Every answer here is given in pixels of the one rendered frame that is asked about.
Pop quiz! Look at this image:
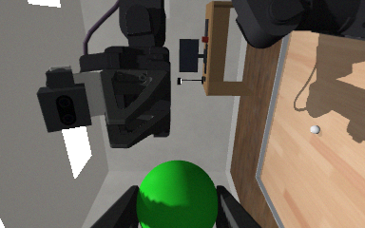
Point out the green ball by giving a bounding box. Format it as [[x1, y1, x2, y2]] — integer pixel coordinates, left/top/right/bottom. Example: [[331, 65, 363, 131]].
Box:
[[136, 161, 218, 228]]

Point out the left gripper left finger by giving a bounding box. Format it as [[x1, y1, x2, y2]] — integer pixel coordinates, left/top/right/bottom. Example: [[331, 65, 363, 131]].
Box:
[[90, 185, 139, 228]]

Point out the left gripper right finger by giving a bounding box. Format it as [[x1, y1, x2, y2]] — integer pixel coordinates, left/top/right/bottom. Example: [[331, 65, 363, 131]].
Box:
[[216, 185, 261, 228]]

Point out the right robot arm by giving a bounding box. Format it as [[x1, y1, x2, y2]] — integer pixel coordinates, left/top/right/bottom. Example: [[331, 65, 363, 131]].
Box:
[[37, 0, 365, 133]]

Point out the grey table edge frame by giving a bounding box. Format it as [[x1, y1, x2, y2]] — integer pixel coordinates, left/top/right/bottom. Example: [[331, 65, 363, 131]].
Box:
[[256, 33, 290, 228]]

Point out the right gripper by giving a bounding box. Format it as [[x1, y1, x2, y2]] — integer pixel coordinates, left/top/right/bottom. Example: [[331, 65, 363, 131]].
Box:
[[73, 47, 171, 148]]

